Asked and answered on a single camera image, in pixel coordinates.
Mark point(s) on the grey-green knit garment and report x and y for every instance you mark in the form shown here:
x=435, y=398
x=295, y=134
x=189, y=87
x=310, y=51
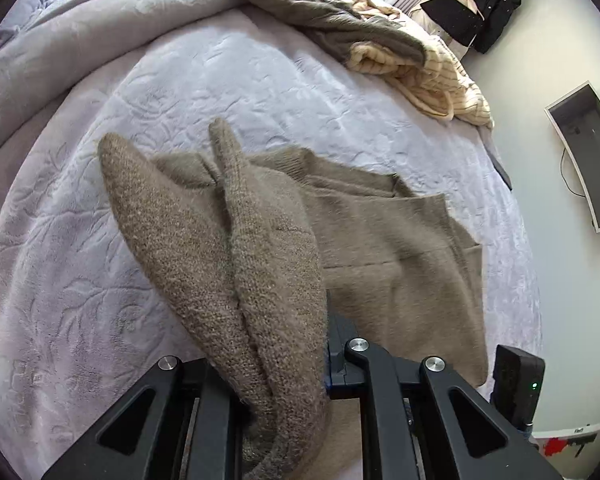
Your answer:
x=335, y=26

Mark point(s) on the lavender embossed bed blanket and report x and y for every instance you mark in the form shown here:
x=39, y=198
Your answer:
x=80, y=322

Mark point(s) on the black hanging clothes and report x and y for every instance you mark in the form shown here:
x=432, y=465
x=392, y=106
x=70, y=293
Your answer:
x=465, y=24

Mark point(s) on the wall-mounted grey monitor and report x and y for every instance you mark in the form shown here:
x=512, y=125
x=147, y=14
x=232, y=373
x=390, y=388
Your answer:
x=576, y=120

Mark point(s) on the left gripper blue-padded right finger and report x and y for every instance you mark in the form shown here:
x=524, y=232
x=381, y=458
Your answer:
x=422, y=420

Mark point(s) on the olive brown knit sweater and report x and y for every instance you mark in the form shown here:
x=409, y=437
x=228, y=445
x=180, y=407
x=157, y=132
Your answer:
x=253, y=251

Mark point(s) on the cream striped knit garment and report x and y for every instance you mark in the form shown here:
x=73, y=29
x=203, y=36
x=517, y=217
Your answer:
x=440, y=88

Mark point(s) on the black box with green LED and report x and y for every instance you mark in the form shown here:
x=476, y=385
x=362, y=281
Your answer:
x=518, y=377

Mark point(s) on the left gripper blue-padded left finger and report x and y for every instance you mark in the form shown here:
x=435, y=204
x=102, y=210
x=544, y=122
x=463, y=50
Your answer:
x=180, y=420

